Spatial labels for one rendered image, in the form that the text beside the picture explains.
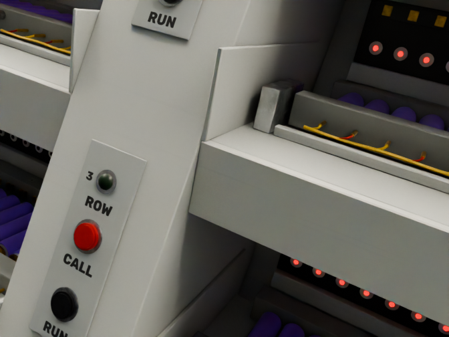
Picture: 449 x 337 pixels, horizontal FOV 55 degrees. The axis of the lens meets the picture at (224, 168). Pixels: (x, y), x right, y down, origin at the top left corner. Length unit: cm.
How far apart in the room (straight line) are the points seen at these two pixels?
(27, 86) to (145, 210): 12
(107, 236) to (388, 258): 15
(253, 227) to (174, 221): 4
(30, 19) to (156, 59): 19
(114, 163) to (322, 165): 12
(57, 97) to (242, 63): 12
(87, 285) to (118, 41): 14
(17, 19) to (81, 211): 22
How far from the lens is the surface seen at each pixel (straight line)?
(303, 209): 22
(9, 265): 40
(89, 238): 26
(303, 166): 23
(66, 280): 28
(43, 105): 31
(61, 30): 40
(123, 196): 25
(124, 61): 27
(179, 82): 25
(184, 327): 33
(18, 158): 55
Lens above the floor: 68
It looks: 3 degrees down
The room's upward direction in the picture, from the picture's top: 20 degrees clockwise
